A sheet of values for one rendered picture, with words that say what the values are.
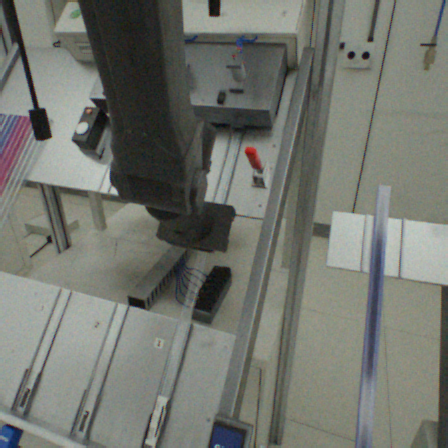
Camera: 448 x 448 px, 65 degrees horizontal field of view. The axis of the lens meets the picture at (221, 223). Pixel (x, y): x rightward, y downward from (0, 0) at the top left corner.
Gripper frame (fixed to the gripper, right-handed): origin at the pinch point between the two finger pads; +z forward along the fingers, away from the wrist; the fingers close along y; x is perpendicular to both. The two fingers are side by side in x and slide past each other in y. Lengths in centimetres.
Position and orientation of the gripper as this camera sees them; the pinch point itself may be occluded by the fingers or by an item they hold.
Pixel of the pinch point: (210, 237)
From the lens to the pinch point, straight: 57.5
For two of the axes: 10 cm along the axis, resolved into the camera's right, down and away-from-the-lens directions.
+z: 2.2, 2.8, 9.4
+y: -9.5, -1.7, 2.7
